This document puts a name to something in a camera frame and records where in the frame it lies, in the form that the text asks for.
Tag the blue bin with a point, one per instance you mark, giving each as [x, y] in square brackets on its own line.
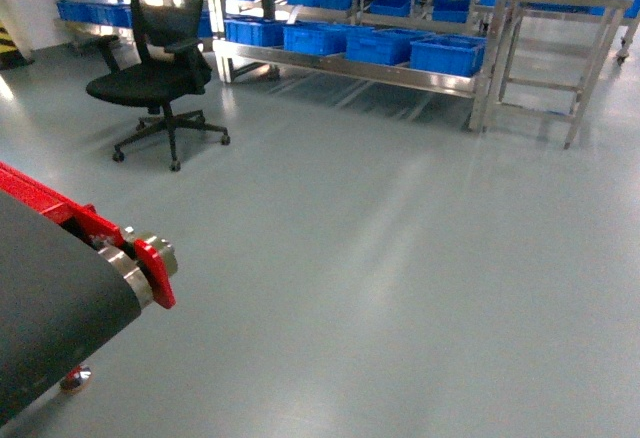
[320, 39]
[254, 31]
[448, 54]
[385, 47]

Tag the blue bin bottom left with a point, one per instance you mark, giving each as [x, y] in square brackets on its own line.
[254, 31]

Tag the stainless steel shelf rack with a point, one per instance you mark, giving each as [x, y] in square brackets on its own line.
[235, 60]

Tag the blue bin bottom right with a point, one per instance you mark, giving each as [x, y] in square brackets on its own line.
[448, 54]

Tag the black office chair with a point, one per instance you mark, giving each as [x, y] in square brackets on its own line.
[171, 66]

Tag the black conveyor belt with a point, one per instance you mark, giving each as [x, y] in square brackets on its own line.
[60, 302]

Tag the small stainless steel table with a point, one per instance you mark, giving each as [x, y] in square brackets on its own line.
[550, 55]

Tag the yellow black striped pillar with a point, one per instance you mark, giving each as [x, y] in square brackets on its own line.
[11, 57]

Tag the red conveyor side frame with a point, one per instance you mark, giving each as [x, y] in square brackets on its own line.
[153, 256]

